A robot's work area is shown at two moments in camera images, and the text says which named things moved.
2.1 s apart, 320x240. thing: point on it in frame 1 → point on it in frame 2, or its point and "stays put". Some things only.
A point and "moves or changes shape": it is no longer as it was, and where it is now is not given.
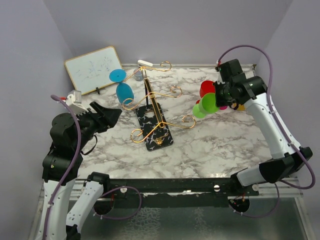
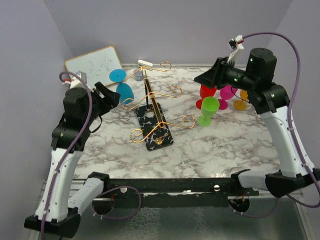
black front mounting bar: [180, 192] stays put
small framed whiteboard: [91, 71] stays put
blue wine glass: [124, 92] stays put
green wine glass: [206, 105] moves or changes shape
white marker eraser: [143, 63] stays put
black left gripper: [106, 118] → [111, 100]
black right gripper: [219, 101] → [214, 76]
